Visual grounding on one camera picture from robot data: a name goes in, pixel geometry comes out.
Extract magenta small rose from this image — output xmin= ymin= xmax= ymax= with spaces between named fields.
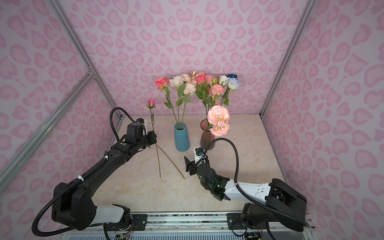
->
xmin=147 ymin=99 xmax=162 ymax=178
xmin=156 ymin=144 xmax=186 ymax=180

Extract small pink spray roses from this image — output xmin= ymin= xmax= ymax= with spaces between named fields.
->
xmin=207 ymin=84 xmax=230 ymax=137

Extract pale blue white rose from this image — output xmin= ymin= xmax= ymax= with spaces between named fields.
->
xmin=219 ymin=75 xmax=241 ymax=106

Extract cream pink rose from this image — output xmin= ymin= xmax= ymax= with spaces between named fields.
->
xmin=170 ymin=74 xmax=195 ymax=130

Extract pink cream spray roses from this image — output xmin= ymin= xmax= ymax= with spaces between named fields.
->
xmin=172 ymin=71 xmax=197 ymax=122

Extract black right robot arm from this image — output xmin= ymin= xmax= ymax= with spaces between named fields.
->
xmin=184 ymin=156 xmax=310 ymax=232

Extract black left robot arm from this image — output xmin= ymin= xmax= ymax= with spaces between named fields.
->
xmin=52 ymin=118 xmax=157 ymax=231

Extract teal ceramic vase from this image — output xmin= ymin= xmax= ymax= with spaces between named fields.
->
xmin=174 ymin=122 xmax=190 ymax=152

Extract pink glass vase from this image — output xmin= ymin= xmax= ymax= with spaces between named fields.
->
xmin=200 ymin=119 xmax=215 ymax=150

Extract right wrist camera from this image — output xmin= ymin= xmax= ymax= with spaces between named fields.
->
xmin=194 ymin=147 xmax=205 ymax=165

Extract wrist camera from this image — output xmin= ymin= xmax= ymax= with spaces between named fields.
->
xmin=194 ymin=147 xmax=205 ymax=165
xmin=136 ymin=118 xmax=148 ymax=136

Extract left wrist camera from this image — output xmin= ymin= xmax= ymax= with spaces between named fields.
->
xmin=136 ymin=118 xmax=148 ymax=136

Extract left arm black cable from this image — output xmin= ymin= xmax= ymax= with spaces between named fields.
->
xmin=31 ymin=107 xmax=136 ymax=237

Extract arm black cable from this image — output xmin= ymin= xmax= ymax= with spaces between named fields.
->
xmin=194 ymin=137 xmax=310 ymax=228
xmin=31 ymin=107 xmax=136 ymax=237

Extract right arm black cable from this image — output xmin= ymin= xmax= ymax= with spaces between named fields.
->
xmin=194 ymin=137 xmax=310 ymax=228

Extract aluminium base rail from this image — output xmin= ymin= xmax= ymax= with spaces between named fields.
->
xmin=56 ymin=212 xmax=319 ymax=240

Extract diagonal aluminium frame bar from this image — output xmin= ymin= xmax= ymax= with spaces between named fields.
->
xmin=1 ymin=72 xmax=94 ymax=192

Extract left corner aluminium post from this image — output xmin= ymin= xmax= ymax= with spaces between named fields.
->
xmin=47 ymin=0 xmax=117 ymax=108

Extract corner aluminium post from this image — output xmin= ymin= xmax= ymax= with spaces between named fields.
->
xmin=260 ymin=0 xmax=319 ymax=120
xmin=47 ymin=0 xmax=117 ymax=108

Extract right corner aluminium post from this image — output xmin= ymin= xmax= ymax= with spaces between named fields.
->
xmin=260 ymin=0 xmax=319 ymax=120

